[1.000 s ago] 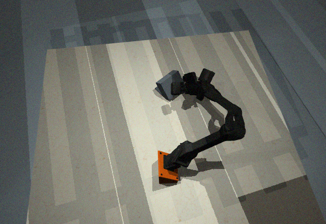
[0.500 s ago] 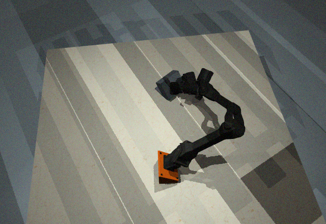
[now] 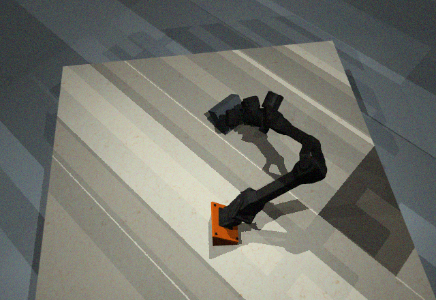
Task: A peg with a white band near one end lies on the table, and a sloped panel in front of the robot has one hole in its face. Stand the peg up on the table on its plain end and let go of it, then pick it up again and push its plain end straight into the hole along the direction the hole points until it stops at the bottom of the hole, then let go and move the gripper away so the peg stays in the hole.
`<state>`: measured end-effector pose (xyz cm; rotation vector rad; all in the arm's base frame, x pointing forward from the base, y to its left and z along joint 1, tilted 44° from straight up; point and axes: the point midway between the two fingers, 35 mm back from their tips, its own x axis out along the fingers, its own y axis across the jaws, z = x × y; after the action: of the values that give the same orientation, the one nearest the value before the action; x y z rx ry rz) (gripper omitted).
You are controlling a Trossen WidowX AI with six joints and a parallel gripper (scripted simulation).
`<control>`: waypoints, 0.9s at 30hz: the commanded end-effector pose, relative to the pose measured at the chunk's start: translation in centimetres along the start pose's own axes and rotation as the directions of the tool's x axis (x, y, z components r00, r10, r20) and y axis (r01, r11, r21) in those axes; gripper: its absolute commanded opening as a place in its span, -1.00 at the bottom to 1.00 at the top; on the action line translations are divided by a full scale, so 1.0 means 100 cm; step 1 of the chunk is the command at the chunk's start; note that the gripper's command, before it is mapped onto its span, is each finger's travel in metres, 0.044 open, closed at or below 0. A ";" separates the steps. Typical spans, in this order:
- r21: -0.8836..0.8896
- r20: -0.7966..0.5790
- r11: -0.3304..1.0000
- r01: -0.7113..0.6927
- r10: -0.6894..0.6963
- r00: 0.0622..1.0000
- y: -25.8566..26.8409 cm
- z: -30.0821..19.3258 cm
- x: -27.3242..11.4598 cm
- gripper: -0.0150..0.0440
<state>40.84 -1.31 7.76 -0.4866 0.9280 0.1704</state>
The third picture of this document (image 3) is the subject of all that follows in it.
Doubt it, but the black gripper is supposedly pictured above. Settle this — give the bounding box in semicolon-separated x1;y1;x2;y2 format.
225;108;265;127

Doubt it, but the dark grey sloped panel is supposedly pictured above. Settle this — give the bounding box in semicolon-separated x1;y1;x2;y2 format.
207;94;245;134

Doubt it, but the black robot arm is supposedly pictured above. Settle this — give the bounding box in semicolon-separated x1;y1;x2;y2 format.
219;91;327;230

